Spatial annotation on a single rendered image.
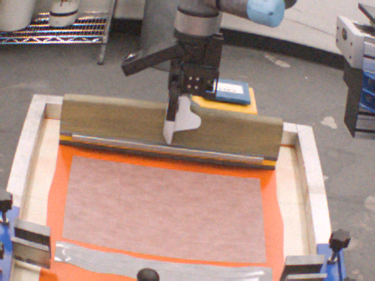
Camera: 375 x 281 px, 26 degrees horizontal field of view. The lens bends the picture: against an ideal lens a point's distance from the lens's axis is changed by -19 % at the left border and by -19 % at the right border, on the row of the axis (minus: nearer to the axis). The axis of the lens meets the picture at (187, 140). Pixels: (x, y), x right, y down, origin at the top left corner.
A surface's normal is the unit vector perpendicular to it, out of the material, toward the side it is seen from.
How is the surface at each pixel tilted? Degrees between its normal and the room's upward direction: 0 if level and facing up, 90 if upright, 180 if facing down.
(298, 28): 90
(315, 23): 90
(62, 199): 0
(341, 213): 0
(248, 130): 90
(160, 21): 93
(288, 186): 0
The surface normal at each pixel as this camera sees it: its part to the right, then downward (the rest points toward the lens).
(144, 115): 0.00, 0.44
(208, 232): 0.14, -0.89
